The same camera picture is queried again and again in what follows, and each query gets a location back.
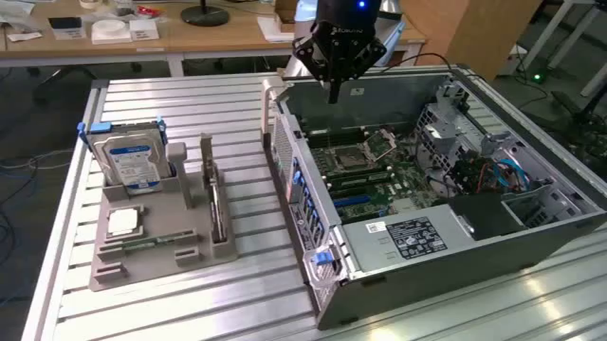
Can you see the blue expansion slot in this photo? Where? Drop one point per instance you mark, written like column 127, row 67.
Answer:
column 351, row 202

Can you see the grey power supply with label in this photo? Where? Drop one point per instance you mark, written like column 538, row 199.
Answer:
column 369, row 248

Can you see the CPU socket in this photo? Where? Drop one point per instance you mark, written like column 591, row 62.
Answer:
column 349, row 156

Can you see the blue case release latch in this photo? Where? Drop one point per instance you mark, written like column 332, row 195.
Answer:
column 321, row 258

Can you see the silver CPU chip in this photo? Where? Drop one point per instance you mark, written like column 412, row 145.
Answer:
column 124, row 222

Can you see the grey open PC case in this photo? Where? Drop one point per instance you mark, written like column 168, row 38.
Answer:
column 427, row 284

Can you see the black round lamp base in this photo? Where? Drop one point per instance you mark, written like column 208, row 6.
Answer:
column 204, row 17

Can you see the wooden cabinet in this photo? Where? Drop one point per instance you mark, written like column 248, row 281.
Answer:
column 483, row 35

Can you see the graphics card with metal bracket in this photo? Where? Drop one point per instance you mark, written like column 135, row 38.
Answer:
column 205, row 152

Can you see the hard disk with blue caddy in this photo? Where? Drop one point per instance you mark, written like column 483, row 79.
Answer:
column 128, row 160

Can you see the white paper slip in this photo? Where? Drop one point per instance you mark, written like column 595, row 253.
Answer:
column 23, row 36

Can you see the grey metal disk bay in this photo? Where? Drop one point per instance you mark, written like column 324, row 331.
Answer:
column 555, row 202

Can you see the metal socket cover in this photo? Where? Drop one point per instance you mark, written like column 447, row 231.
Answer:
column 379, row 142

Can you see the white table frame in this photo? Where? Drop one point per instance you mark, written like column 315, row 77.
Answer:
column 564, row 32

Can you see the grey parts rack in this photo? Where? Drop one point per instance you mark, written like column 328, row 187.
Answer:
column 151, row 263

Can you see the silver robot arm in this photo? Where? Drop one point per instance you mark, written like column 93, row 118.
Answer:
column 303, row 14

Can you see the green RAM stick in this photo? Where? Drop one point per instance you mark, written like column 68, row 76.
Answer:
column 364, row 180
column 151, row 241

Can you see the perforated metal drive cage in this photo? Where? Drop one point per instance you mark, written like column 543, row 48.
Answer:
column 440, row 142

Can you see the white box with black lid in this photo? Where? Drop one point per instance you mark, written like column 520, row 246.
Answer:
column 65, row 26

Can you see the small white box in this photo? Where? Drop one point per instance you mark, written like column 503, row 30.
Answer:
column 141, row 30

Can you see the white box with tape roll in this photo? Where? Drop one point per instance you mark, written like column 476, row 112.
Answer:
column 109, row 32

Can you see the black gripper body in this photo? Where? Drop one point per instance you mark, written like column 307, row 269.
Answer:
column 345, row 46

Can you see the wooden desk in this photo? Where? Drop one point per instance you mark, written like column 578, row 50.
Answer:
column 213, row 39

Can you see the green motherboard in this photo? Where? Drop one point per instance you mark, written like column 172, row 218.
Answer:
column 403, row 199

